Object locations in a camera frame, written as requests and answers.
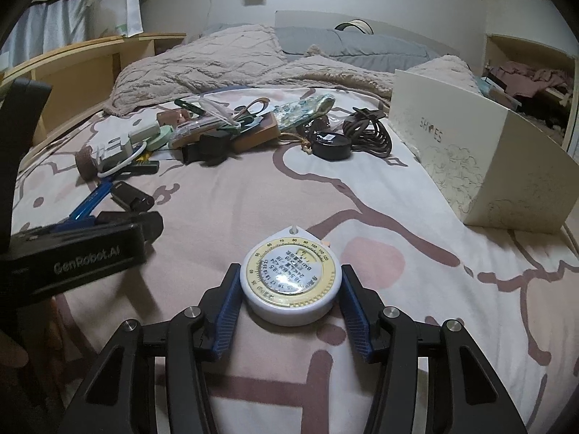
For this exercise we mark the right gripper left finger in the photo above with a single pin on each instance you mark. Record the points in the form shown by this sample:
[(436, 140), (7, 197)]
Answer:
[(118, 395)]

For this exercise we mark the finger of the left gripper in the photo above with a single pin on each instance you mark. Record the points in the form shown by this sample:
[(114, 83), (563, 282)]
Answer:
[(81, 216), (151, 223)]

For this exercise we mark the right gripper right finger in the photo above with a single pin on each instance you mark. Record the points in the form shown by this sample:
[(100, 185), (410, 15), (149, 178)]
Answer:
[(465, 395)]

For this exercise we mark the black rectangular lighter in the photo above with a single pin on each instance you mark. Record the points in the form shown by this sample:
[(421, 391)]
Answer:
[(131, 198)]

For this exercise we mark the white round tape measure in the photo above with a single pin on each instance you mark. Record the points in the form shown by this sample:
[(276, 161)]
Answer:
[(291, 278)]

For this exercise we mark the brown bandage roll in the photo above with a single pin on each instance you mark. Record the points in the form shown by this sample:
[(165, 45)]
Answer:
[(85, 164)]

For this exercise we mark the grey plastic tool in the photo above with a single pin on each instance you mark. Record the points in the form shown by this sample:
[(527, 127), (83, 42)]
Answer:
[(124, 148)]

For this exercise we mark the clear plastic case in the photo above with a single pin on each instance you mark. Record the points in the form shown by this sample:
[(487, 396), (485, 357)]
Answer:
[(193, 127)]

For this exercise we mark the wooden shelf unit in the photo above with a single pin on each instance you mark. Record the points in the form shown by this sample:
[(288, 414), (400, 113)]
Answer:
[(82, 76)]

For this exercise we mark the cartoon print bed sheet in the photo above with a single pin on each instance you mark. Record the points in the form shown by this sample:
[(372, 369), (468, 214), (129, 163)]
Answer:
[(515, 291)]

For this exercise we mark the beige fluffy blanket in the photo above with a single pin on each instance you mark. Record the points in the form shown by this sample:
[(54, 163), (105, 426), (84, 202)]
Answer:
[(182, 71)]

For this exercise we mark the black round tin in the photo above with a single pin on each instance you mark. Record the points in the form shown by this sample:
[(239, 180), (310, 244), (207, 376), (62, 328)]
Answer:
[(331, 146)]

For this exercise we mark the white shoe box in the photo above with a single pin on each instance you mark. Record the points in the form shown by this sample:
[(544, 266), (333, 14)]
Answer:
[(494, 168)]

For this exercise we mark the grey pillow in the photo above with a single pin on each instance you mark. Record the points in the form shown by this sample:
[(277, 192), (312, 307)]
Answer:
[(259, 49)]

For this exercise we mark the pink clothes pile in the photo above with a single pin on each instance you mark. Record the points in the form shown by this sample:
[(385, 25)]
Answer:
[(526, 81)]

